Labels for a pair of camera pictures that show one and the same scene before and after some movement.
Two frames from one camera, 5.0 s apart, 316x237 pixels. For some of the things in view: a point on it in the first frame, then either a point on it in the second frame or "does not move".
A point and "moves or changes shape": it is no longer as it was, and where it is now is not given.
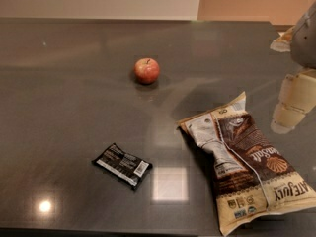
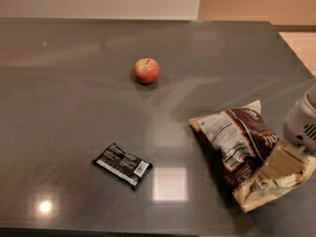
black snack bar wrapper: (124, 166) does not move
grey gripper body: (305, 41) -> (298, 121)
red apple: (146, 70) does not move
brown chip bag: (254, 175) moves or changes shape
